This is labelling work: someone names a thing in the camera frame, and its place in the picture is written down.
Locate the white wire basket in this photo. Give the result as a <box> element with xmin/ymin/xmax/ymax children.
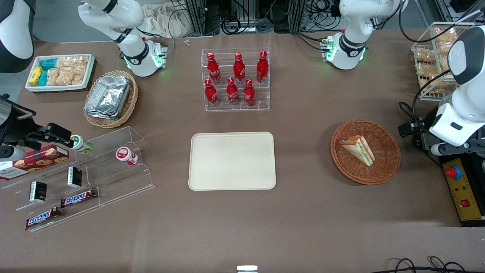
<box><xmin>411</xmin><ymin>22</ymin><xmax>475</xmax><ymax>101</ymax></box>

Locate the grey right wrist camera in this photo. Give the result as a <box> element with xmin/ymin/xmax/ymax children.
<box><xmin>0</xmin><ymin>146</ymin><xmax>26</xmax><ymax>161</ymax></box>

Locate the small black white box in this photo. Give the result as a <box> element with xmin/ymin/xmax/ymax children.
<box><xmin>67</xmin><ymin>166</ymin><xmax>83</xmax><ymax>188</ymax></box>
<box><xmin>29</xmin><ymin>181</ymin><xmax>47</xmax><ymax>202</ymax></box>

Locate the clear acrylic bottle rack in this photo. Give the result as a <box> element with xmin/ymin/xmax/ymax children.
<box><xmin>201</xmin><ymin>48</ymin><xmax>271</xmax><ymax>111</ymax></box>

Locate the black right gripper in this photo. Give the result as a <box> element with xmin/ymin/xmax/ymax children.
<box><xmin>0</xmin><ymin>95</ymin><xmax>73</xmax><ymax>151</ymax></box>

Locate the black base cable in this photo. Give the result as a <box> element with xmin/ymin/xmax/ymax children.
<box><xmin>291</xmin><ymin>31</ymin><xmax>328</xmax><ymax>52</ymax></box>

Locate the round brown wicker basket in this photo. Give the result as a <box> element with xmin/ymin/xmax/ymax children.
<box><xmin>330</xmin><ymin>120</ymin><xmax>401</xmax><ymax>185</ymax></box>

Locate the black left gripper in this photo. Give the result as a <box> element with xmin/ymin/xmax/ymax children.
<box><xmin>398</xmin><ymin>120</ymin><xmax>485</xmax><ymax>153</ymax></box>

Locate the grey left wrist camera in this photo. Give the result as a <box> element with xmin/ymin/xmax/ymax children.
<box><xmin>430</xmin><ymin>142</ymin><xmax>457</xmax><ymax>157</ymax></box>

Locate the red lid white cup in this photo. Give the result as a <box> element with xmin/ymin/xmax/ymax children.
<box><xmin>116</xmin><ymin>147</ymin><xmax>139</xmax><ymax>166</ymax></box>

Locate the white rectangular snack bin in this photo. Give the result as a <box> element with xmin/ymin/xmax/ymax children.
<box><xmin>25</xmin><ymin>54</ymin><xmax>95</xmax><ymax>93</ymax></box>

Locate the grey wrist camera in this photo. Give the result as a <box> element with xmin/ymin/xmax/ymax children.
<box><xmin>430</xmin><ymin>142</ymin><xmax>457</xmax><ymax>157</ymax></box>
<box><xmin>0</xmin><ymin>146</ymin><xmax>26</xmax><ymax>161</ymax></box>

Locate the white crumpled plastic sheet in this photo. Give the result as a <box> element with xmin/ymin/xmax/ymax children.
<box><xmin>142</xmin><ymin>3</ymin><xmax>192</xmax><ymax>38</ymax></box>

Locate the yellow snack pack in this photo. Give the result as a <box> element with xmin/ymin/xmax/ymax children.
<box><xmin>29</xmin><ymin>66</ymin><xmax>44</xmax><ymax>86</ymax></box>

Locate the green lid sunflower cup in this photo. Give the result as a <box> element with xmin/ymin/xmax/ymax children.
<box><xmin>70</xmin><ymin>135</ymin><xmax>94</xmax><ymax>155</ymax></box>

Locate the red cola bottle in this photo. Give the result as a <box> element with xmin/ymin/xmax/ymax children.
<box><xmin>204</xmin><ymin>78</ymin><xmax>219</xmax><ymax>107</ymax></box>
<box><xmin>207</xmin><ymin>52</ymin><xmax>222</xmax><ymax>85</ymax></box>
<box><xmin>256</xmin><ymin>50</ymin><xmax>269</xmax><ymax>84</ymax></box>
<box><xmin>226</xmin><ymin>77</ymin><xmax>240</xmax><ymax>107</ymax></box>
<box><xmin>233</xmin><ymin>52</ymin><xmax>246</xmax><ymax>85</ymax></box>
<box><xmin>243</xmin><ymin>79</ymin><xmax>256</xmax><ymax>107</ymax></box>

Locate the clear bagged pastry pack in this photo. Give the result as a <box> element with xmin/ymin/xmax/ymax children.
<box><xmin>416</xmin><ymin>63</ymin><xmax>440</xmax><ymax>93</ymax></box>
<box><xmin>434</xmin><ymin>26</ymin><xmax>459</xmax><ymax>57</ymax></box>
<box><xmin>416</xmin><ymin>47</ymin><xmax>436</xmax><ymax>64</ymax></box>

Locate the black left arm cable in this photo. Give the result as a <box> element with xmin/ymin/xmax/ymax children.
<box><xmin>398</xmin><ymin>0</ymin><xmax>485</xmax><ymax>134</ymax></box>

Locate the red tartan cookie box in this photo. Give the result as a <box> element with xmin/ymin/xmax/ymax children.
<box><xmin>0</xmin><ymin>144</ymin><xmax>70</xmax><ymax>180</ymax></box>

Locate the aluminium profile frame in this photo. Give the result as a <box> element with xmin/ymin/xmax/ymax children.
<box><xmin>186</xmin><ymin>0</ymin><xmax>221</xmax><ymax>36</ymax></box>

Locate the black floor cable bundle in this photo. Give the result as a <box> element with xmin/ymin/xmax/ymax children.
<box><xmin>379</xmin><ymin>256</ymin><xmax>485</xmax><ymax>273</ymax></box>

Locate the Snickers chocolate bar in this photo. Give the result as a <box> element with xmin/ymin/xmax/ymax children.
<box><xmin>25</xmin><ymin>207</ymin><xmax>61</xmax><ymax>230</ymax></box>
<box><xmin>61</xmin><ymin>188</ymin><xmax>97</xmax><ymax>208</ymax></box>

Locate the aluminium foil container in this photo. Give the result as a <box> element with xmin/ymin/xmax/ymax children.
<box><xmin>84</xmin><ymin>108</ymin><xmax>124</xmax><ymax>121</ymax></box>
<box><xmin>85</xmin><ymin>75</ymin><xmax>131</xmax><ymax>114</ymax></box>

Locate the yellow control box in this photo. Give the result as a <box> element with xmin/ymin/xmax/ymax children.
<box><xmin>441</xmin><ymin>157</ymin><xmax>485</xmax><ymax>227</ymax></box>

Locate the oval tan wicker basket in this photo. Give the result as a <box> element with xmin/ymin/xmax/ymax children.
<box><xmin>83</xmin><ymin>70</ymin><xmax>139</xmax><ymax>129</ymax></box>

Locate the clear acrylic stepped shelf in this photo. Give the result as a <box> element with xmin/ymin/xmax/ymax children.
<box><xmin>0</xmin><ymin>126</ymin><xmax>155</xmax><ymax>232</ymax></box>

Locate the beige plastic tray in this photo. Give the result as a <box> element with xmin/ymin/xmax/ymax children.
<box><xmin>188</xmin><ymin>132</ymin><xmax>277</xmax><ymax>191</ymax></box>

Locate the triangular wrapped sandwich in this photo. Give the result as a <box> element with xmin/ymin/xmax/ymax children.
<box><xmin>340</xmin><ymin>135</ymin><xmax>375</xmax><ymax>167</ymax></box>

